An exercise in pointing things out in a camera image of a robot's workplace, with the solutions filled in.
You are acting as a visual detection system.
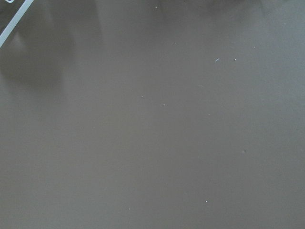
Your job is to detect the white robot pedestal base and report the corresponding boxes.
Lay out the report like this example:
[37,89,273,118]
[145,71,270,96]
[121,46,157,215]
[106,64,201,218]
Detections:
[0,0,34,46]

